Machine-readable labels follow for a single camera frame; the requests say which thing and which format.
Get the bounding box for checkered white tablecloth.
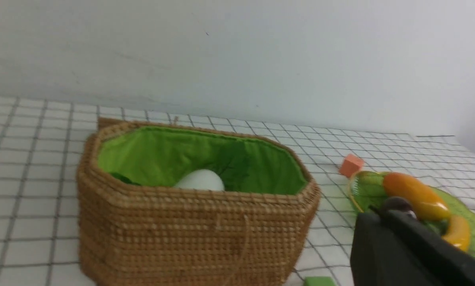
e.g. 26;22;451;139
0;97;475;286

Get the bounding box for white radish with leaves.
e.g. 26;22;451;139
109;170;226;191

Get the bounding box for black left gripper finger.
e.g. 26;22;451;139
350;209;475;286

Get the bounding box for yellow banana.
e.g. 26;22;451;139
442;215;471;252

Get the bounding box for green leaf-shaped plastic plate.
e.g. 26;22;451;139
347;171;475;258

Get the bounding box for woven wicker basket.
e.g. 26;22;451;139
77;117;321;286

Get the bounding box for orange foam cube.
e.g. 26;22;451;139
339;154;364;178

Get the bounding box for orange yellow mango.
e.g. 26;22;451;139
382;172;451;221

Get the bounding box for green foam cube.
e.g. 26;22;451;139
303;276;336;286

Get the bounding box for dark purple mangosteen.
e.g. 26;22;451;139
380;197;417;220

